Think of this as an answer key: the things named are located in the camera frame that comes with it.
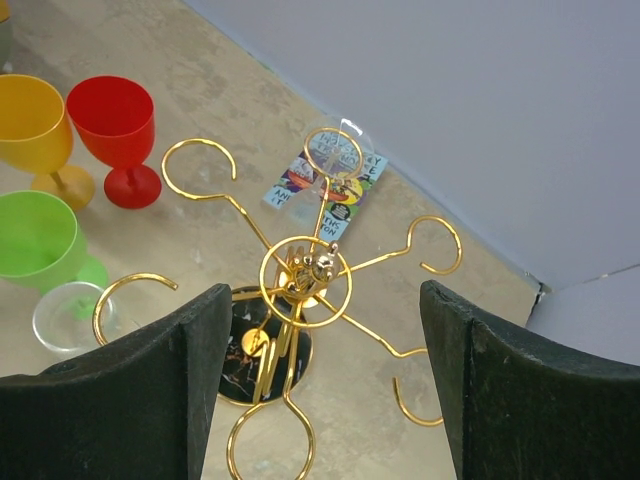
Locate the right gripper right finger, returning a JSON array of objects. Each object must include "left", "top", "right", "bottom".
[{"left": 419, "top": 280, "right": 639, "bottom": 479}]

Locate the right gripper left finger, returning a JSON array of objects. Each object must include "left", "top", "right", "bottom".
[{"left": 1, "top": 284, "right": 232, "bottom": 479}]

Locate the treehouse paperback book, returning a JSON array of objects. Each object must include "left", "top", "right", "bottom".
[{"left": 263, "top": 127, "right": 388, "bottom": 241}]

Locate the green goblet rear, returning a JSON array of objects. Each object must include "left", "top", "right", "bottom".
[{"left": 1, "top": 190, "right": 108, "bottom": 293}]

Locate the clear wine glass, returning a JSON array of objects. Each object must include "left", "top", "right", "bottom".
[
  {"left": 265, "top": 116, "right": 374, "bottom": 241},
  {"left": 32, "top": 282, "right": 141, "bottom": 360}
]

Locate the orange plastic goblet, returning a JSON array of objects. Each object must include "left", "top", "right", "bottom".
[{"left": 1, "top": 74, "right": 95, "bottom": 211}]

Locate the gold wine glass rack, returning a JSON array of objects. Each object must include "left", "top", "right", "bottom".
[{"left": 92, "top": 127, "right": 464, "bottom": 480}]

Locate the white cylinder with orange lid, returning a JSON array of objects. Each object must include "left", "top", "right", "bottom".
[{"left": 0, "top": 0, "right": 13, "bottom": 74}]

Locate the red plastic goblet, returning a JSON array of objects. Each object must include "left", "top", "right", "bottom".
[{"left": 66, "top": 75, "right": 162, "bottom": 209}]

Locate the clear wine glass standing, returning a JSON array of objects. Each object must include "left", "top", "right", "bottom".
[{"left": 32, "top": 282, "right": 141, "bottom": 360}]

